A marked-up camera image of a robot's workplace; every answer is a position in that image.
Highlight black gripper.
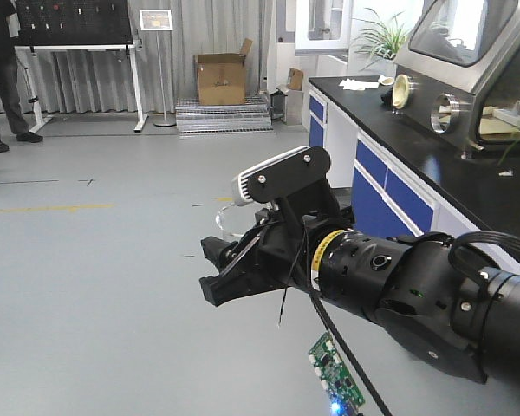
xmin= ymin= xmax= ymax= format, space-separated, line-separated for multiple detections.
xmin=198 ymin=204 xmax=354 ymax=307

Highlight clear glass beaker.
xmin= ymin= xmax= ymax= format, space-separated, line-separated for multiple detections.
xmin=215 ymin=203 xmax=257 ymax=242

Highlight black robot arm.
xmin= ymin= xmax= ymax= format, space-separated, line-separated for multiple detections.
xmin=200 ymin=208 xmax=520 ymax=390

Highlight metal grating platform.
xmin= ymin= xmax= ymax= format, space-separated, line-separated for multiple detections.
xmin=175 ymin=96 xmax=273 ymax=135

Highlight green circuit board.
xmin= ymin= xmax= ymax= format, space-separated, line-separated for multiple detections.
xmin=308 ymin=332 xmax=365 ymax=415

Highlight open cardboard box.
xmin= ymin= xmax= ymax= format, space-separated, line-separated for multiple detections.
xmin=195 ymin=38 xmax=252 ymax=106

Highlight small cardboard box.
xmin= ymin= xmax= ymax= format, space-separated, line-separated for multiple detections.
xmin=286 ymin=68 xmax=304 ymax=91

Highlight black lab counter blue cabinets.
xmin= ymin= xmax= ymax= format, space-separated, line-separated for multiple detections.
xmin=309 ymin=77 xmax=520 ymax=237

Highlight grey curtain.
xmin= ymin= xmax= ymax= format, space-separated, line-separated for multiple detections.
xmin=47 ymin=1 xmax=273 ymax=113

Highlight framed picture sign stand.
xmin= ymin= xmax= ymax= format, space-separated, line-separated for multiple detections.
xmin=139 ymin=9 xmax=176 ymax=127

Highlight green potted plant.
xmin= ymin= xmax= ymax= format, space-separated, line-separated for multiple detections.
xmin=348 ymin=7 xmax=412 ymax=70

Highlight stainless steel glove box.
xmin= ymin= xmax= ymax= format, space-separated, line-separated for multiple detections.
xmin=392 ymin=1 xmax=520 ymax=159

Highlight black pegboard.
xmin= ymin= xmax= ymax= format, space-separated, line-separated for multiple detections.
xmin=15 ymin=0 xmax=133 ymax=46

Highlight black cable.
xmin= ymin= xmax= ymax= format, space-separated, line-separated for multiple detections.
xmin=301 ymin=220 xmax=393 ymax=416

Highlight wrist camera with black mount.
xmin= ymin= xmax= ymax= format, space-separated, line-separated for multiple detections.
xmin=231 ymin=146 xmax=340 ymax=217

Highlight white wall cabinet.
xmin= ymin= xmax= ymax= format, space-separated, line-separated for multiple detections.
xmin=295 ymin=0 xmax=353 ymax=56

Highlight white frame table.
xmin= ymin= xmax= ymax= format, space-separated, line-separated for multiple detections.
xmin=16 ymin=40 xmax=148 ymax=133

